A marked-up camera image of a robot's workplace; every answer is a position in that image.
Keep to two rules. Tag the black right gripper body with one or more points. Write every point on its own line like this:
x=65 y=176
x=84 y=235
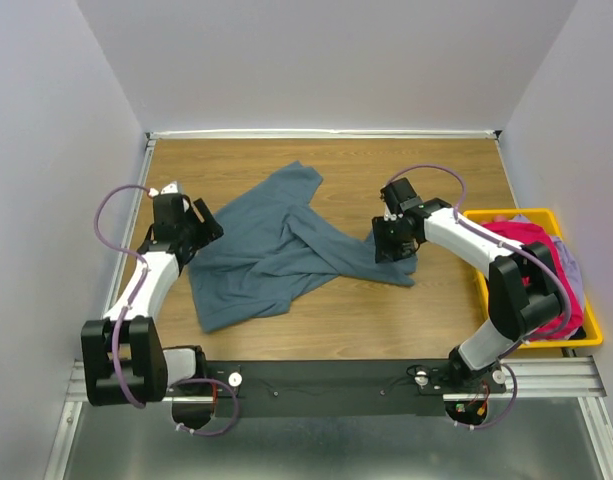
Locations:
x=409 y=248

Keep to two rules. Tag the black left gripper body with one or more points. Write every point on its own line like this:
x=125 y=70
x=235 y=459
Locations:
x=193 y=231

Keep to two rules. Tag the teal blue t-shirt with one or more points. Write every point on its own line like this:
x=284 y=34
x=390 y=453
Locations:
x=276 y=248

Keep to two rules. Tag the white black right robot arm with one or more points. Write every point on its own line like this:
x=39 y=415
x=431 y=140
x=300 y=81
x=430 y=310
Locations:
x=524 y=290

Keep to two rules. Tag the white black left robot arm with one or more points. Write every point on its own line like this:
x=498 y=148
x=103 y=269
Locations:
x=124 y=361

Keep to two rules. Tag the lavender t-shirt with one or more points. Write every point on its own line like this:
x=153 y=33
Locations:
x=567 y=264

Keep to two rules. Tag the black garment in bin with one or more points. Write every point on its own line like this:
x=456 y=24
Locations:
x=578 y=334

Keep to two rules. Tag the yellow plastic bin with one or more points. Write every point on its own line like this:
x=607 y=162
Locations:
x=500 y=222

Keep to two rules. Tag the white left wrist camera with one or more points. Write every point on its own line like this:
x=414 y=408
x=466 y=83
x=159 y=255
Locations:
x=175 y=187

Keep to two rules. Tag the aluminium back table rail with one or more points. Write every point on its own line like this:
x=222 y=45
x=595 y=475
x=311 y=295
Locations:
x=322 y=134

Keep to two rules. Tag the aluminium table rail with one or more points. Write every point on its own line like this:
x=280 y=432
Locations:
x=322 y=134
x=128 y=221

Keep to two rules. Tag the aluminium left table rail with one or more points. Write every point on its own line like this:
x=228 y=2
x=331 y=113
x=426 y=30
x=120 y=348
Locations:
x=128 y=221

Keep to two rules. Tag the aluminium front frame rail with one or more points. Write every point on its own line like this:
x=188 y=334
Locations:
x=536 y=378

